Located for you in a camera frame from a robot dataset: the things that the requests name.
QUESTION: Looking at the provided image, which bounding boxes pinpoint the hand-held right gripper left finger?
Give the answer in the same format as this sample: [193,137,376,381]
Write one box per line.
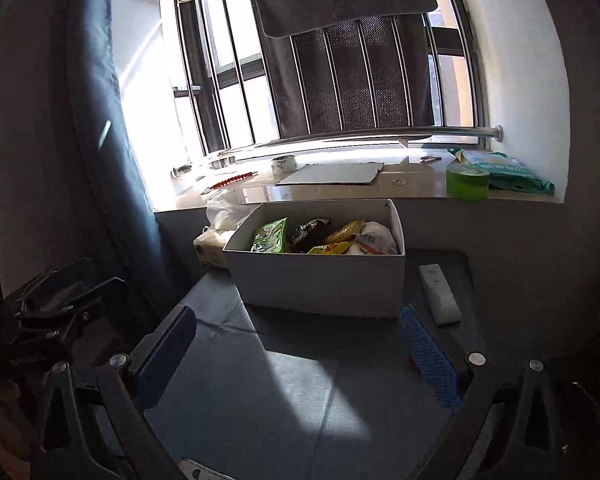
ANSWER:
[30,305,197,480]

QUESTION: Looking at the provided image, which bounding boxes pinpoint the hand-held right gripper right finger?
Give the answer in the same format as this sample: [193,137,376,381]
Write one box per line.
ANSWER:
[399,304,563,480]

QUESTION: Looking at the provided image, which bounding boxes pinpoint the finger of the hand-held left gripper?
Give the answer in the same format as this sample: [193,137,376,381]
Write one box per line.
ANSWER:
[14,257,127,332]

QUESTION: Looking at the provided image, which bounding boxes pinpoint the white snack packet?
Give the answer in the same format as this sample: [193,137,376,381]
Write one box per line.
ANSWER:
[355,221,398,256]

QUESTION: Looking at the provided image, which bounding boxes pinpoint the white cardboard box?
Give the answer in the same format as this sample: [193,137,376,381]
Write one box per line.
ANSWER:
[222,198,407,320]

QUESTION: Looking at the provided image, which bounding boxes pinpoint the yellow snack packet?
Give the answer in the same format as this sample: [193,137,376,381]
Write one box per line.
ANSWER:
[307,241,355,256]

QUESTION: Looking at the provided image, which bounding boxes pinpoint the orange cracker packet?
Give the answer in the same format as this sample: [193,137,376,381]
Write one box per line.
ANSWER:
[324,219,367,247]

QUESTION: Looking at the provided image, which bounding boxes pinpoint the green seaweed packet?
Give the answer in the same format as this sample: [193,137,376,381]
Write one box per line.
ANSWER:
[250,217,289,254]

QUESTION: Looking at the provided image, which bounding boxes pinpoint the gold foil snack packet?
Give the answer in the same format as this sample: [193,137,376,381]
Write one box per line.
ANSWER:
[291,218,333,253]

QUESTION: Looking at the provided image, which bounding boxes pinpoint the white remote control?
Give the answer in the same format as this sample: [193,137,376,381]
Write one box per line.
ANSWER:
[418,263,462,327]

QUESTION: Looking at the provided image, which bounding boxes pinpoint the white tissue pack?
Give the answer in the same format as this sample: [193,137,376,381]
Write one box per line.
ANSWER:
[193,200,261,270]

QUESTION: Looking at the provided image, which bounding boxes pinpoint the blue curtain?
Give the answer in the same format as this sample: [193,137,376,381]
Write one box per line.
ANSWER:
[0,0,156,321]

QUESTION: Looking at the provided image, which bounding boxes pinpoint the red pen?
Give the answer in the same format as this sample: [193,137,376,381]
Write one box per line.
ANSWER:
[201,171,258,195]

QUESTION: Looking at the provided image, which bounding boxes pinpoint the green and white bag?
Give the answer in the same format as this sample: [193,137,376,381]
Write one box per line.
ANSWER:
[450,149,555,196]

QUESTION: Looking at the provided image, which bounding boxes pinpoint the grey cardboard sheet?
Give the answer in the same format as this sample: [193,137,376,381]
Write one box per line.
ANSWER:
[274,161,385,187]

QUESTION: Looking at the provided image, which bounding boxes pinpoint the window bars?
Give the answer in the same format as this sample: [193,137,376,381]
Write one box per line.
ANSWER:
[139,0,487,157]

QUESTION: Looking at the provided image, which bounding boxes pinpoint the dark mesh cloth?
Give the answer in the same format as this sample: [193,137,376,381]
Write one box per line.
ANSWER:
[260,12,431,137]

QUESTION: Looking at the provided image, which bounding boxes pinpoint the metal rail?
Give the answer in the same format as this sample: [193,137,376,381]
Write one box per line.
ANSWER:
[215,125,504,157]

